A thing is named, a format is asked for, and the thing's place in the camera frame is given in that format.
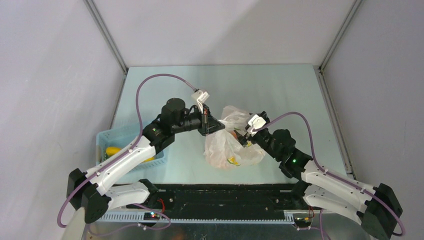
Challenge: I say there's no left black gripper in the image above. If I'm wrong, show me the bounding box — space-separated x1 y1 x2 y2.
172 103 225 136

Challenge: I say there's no white plastic bag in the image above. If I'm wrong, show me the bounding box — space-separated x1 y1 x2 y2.
203 105 266 170

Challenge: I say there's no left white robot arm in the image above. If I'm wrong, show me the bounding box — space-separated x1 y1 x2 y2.
66 98 225 224

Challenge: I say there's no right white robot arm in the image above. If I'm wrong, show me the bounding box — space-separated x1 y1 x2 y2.
235 112 406 240

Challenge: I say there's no fake yellow mango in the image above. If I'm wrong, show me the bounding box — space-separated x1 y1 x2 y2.
142 156 156 163

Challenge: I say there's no fake yellow lemon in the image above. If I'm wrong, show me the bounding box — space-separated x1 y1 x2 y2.
104 146 121 158

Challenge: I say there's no light blue plastic basket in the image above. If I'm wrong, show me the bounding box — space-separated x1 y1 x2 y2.
95 123 168 173

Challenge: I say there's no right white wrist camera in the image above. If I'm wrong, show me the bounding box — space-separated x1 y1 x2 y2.
246 114 267 136

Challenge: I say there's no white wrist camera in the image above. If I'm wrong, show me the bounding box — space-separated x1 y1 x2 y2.
191 89 210 113
246 114 267 136

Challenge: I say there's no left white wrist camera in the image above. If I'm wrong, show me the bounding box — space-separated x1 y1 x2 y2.
191 89 210 113

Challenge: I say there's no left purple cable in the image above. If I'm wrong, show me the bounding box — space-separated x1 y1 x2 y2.
56 73 200 229

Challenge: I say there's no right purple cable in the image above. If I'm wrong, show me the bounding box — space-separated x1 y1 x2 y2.
263 111 407 238

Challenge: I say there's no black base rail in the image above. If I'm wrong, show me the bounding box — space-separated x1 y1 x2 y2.
143 183 309 221

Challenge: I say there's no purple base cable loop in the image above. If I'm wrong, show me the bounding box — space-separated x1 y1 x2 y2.
132 202 172 231

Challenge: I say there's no left aluminium frame post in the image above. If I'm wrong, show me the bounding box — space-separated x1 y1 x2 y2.
83 0 129 75

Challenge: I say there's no aluminium frame post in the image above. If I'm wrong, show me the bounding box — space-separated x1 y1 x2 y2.
318 0 364 74
83 0 129 75

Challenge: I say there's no right aluminium frame post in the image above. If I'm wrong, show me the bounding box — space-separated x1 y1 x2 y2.
318 0 364 74

